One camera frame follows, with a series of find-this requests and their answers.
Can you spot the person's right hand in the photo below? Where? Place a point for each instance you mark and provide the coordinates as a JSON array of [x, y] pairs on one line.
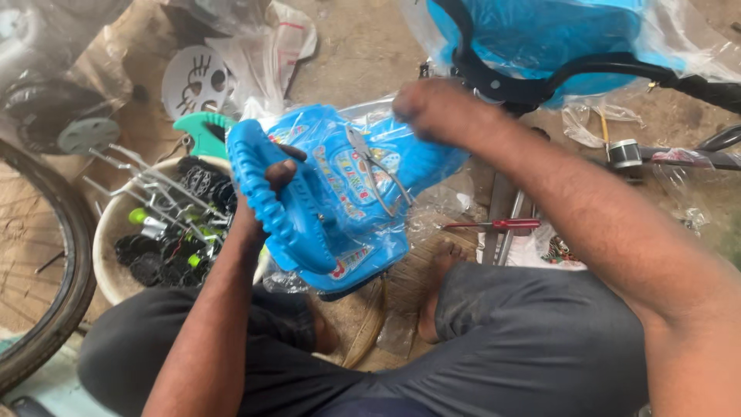
[[434, 110]]

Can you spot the person's left hand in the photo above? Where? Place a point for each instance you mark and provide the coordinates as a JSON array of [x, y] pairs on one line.
[[248, 213]]

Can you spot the person's right fingers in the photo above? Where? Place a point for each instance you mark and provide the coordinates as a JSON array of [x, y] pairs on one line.
[[405, 107]]

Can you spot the blue ridged plastic toy part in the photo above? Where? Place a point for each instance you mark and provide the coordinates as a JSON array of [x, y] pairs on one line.
[[272, 214]]

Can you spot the silver pliers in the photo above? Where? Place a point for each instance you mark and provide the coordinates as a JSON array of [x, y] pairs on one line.
[[370, 162]]

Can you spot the blue stickered panel in bag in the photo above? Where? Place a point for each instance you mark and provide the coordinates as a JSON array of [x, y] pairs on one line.
[[370, 231]]

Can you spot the grey metal rods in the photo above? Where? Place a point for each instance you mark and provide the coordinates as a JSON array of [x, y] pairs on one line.
[[503, 202]]

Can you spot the blue plastic seat in wrap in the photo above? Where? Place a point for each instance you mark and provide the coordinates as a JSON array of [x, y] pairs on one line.
[[538, 40]]

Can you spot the clear plastic bag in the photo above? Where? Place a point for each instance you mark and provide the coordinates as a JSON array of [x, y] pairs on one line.
[[266, 52]]

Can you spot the crumpled clear plastic wrap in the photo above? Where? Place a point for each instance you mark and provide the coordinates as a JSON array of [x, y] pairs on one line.
[[584, 124]]

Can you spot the person's bare foot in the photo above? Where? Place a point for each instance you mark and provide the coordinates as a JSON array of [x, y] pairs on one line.
[[434, 289]]

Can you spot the white bag of small hardware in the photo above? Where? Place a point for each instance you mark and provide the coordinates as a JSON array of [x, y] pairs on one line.
[[532, 252]]

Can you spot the green plastic part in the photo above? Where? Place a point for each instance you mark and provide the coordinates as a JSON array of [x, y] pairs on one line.
[[200, 136]]

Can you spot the white cut-out plastic disc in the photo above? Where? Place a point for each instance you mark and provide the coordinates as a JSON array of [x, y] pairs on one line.
[[191, 81]]

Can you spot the silver metal cylinder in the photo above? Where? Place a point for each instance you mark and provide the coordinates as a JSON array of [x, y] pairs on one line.
[[624, 154]]

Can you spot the bundle of silver metal brackets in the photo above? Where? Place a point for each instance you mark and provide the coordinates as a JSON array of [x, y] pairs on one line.
[[156, 185]]

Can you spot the person's dark grey shorts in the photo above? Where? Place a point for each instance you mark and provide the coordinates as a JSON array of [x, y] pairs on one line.
[[509, 347]]

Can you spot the heap of black plastic parts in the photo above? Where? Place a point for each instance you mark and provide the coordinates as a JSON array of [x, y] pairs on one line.
[[147, 263]]

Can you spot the grey plastic disc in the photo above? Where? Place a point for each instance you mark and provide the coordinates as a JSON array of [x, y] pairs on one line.
[[88, 136]]

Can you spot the white bowl of parts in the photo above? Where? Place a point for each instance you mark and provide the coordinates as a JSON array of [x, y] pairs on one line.
[[110, 255]]

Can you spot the black wheel in plastic wrap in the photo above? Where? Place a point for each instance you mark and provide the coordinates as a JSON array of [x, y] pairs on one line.
[[40, 98]]

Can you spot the black bicycle tyre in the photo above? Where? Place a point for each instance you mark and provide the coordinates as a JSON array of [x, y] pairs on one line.
[[78, 272]]

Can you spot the black wrapped frame bar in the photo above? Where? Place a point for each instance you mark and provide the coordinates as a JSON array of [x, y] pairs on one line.
[[694, 157]]

